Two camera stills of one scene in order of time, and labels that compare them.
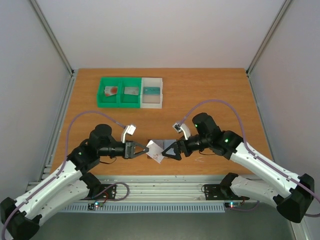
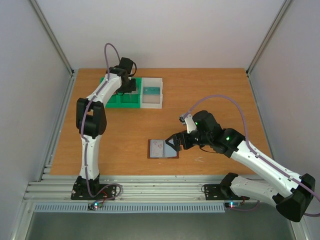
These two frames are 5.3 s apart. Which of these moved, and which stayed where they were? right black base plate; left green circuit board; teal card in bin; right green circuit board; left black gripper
Moved: left black gripper
Stayed: right green circuit board; teal card in bin; right black base plate; left green circuit board
